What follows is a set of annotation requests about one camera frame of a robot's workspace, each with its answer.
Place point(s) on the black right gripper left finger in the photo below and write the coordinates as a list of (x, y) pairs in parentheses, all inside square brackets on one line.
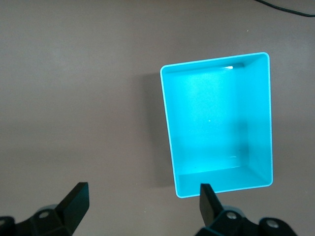
[(73, 209)]

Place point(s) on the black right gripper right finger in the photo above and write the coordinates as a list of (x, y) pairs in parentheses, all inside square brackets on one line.
[(209, 209)]

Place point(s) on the teal plastic bin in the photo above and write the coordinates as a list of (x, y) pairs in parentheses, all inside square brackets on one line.
[(209, 120)]

